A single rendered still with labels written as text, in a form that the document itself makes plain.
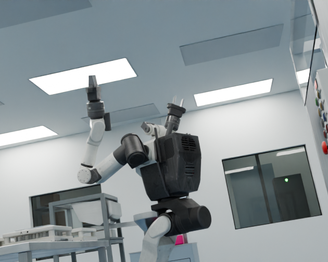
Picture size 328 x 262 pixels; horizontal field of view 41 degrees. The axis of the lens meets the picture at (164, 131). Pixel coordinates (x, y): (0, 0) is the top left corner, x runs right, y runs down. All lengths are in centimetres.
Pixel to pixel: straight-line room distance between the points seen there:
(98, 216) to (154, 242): 317
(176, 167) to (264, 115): 529
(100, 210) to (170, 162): 329
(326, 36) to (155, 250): 135
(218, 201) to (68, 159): 264
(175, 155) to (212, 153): 506
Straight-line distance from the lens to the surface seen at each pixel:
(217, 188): 713
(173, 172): 217
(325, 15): 155
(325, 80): 135
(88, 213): 546
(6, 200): 812
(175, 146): 217
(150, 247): 232
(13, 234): 216
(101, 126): 223
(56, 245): 207
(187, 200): 224
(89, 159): 227
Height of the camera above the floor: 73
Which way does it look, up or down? 15 degrees up
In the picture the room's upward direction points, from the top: 9 degrees counter-clockwise
